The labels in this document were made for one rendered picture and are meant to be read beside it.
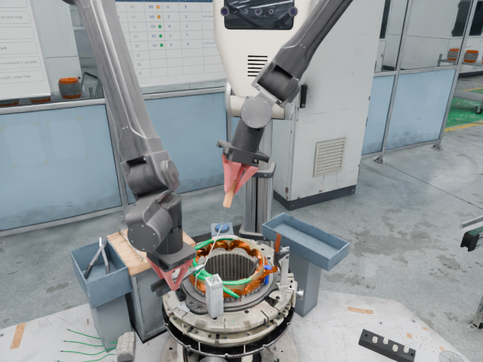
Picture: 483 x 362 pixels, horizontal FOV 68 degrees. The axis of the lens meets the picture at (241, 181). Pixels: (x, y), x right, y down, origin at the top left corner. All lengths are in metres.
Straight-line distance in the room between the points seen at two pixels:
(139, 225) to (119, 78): 0.25
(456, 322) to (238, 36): 2.10
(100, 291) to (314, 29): 0.79
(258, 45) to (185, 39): 1.92
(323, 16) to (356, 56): 2.55
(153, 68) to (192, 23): 0.46
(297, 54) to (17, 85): 2.40
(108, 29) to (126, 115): 0.15
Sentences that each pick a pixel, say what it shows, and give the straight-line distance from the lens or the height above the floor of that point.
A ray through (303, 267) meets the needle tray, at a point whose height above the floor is 0.98.
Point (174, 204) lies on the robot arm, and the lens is 0.66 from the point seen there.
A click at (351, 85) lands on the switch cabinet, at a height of 1.09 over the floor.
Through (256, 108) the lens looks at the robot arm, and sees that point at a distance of 0.65.
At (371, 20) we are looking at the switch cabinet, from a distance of 3.29.
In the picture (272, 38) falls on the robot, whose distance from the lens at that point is 1.09.
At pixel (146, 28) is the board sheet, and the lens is 2.91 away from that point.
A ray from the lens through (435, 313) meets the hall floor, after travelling 2.62.
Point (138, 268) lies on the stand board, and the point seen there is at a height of 1.06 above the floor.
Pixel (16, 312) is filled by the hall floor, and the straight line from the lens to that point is 2.72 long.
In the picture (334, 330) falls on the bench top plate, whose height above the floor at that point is 0.78.
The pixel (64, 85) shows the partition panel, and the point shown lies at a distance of 2.92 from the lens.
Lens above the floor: 1.68
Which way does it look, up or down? 26 degrees down
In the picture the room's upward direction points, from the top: straight up
